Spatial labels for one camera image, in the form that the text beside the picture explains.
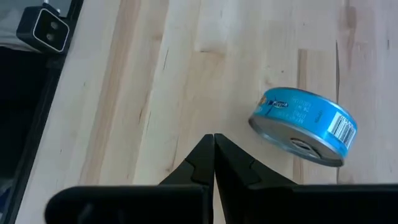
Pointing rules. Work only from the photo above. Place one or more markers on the black table-level camera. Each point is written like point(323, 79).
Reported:
point(43, 29)

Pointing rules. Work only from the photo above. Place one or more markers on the tuna can silver lid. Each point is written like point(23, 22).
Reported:
point(304, 121)

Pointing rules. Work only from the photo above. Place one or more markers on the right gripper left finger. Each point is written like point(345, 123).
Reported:
point(140, 205)

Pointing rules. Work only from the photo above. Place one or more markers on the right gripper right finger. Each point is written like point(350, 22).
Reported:
point(295, 205)

